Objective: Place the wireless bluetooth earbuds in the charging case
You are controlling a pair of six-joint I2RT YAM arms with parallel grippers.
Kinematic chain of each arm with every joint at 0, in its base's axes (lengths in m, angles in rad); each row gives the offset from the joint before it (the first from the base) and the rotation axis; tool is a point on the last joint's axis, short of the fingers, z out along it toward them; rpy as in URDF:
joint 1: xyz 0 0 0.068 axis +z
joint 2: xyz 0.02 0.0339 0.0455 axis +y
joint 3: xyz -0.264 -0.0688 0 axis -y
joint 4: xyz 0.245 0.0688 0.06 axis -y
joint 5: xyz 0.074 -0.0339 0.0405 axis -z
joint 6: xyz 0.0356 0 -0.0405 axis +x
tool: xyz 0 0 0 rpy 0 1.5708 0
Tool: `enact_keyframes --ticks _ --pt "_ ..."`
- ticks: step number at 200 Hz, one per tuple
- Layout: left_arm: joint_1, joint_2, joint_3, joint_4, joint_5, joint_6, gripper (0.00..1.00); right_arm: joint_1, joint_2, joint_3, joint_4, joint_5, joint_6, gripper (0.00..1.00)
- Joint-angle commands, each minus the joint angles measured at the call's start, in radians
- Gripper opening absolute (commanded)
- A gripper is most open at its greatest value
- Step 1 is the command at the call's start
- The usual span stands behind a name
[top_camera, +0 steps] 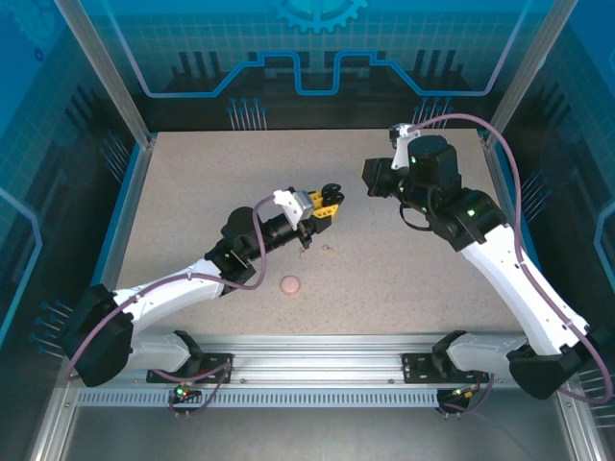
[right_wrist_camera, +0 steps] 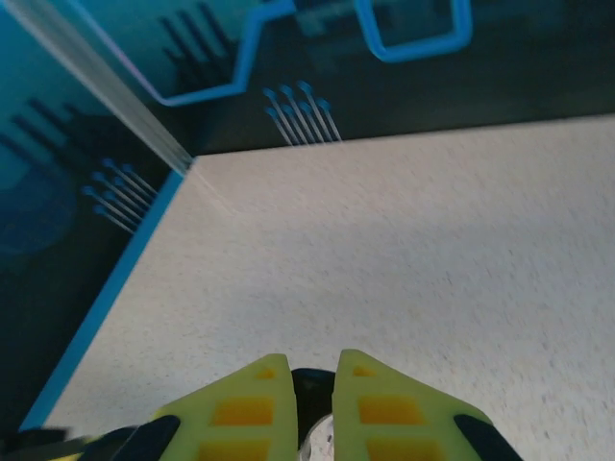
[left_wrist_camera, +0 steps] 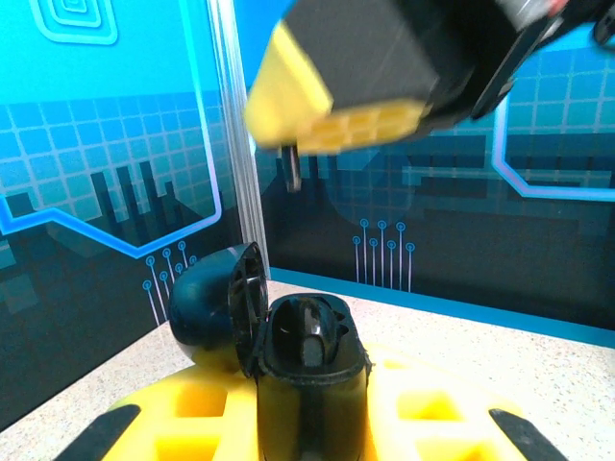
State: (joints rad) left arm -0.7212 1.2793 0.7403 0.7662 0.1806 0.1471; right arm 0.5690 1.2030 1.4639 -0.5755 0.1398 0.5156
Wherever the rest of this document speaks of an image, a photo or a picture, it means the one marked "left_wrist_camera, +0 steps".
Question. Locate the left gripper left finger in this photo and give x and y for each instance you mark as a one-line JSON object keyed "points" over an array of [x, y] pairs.
{"points": [[144, 419]]}

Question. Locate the aluminium corner post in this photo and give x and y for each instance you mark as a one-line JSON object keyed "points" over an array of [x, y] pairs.
{"points": [[240, 144]]}

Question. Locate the black round charging case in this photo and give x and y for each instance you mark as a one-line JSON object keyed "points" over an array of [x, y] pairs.
{"points": [[307, 418]]}

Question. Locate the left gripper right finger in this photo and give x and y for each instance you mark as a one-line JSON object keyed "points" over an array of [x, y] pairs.
{"points": [[384, 408]]}

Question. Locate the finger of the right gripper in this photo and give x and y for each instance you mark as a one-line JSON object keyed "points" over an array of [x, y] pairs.
{"points": [[346, 67]]}

